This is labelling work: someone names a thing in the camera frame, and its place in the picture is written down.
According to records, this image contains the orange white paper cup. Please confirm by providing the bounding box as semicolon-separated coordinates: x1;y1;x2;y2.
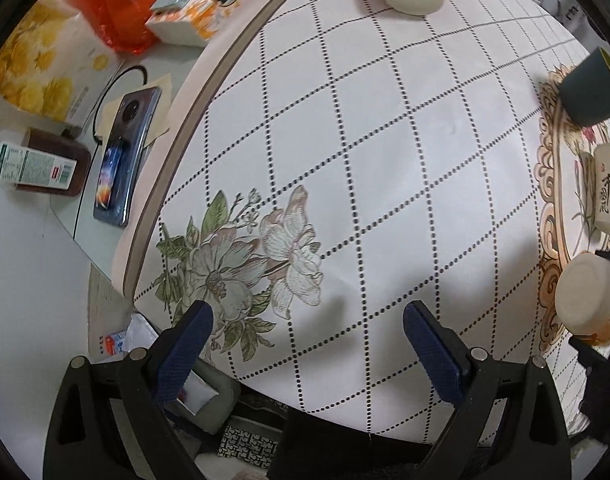
554;252;610;346

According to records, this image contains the white floral upright cup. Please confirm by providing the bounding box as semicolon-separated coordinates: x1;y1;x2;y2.
593;143;610;236

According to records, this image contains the dark green yellow cup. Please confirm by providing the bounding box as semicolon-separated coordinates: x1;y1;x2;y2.
559;48;610;127

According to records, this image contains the blue smartphone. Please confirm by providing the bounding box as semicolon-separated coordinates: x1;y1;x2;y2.
94;87;162;228

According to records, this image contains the patterned white tablecloth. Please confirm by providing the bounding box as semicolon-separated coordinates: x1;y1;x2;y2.
112;0;610;442

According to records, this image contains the yellow chips bag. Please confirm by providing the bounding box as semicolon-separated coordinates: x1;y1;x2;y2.
0;0;121;126

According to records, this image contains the orange tissue pack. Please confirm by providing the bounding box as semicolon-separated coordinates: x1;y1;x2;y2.
146;0;244;47

